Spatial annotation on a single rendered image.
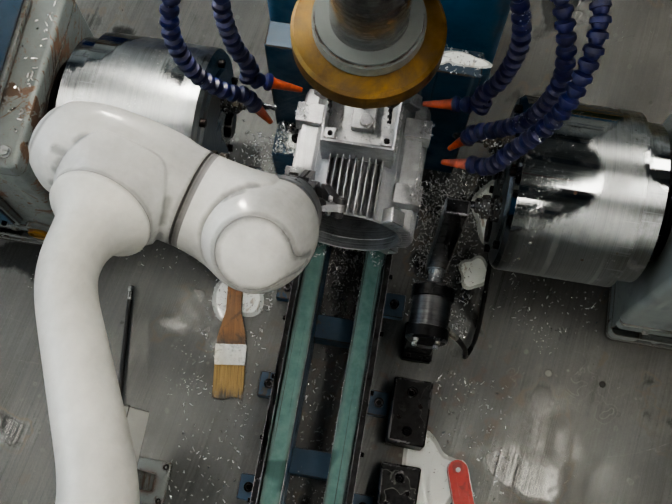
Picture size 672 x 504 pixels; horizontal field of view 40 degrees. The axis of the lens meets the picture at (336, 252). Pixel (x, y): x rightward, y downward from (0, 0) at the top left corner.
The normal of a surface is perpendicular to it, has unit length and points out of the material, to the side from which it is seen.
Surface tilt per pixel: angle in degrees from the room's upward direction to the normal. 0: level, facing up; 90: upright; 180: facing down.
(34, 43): 0
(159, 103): 9
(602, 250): 54
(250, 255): 34
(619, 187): 17
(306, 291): 0
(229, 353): 0
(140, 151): 21
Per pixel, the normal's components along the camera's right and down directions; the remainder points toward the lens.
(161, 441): 0.00, -0.29
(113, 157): 0.18, -0.54
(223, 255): -0.20, 0.28
